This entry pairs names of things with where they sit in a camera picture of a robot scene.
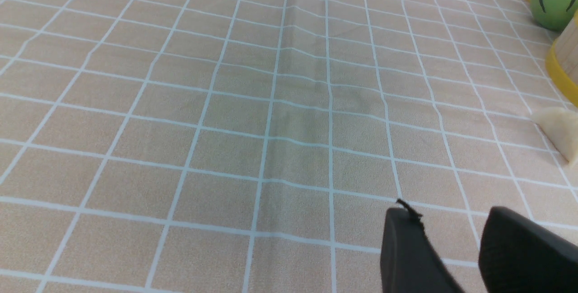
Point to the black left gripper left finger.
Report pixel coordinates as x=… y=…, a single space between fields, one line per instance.
x=408 y=261

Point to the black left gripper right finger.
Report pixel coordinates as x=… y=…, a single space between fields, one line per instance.
x=519 y=256

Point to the white dumpling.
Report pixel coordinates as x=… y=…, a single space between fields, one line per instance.
x=560 y=126

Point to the yellow bamboo steamer tray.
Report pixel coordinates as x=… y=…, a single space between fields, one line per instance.
x=562 y=61

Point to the beige checkered tablecloth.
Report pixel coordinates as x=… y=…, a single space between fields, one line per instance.
x=254 y=146

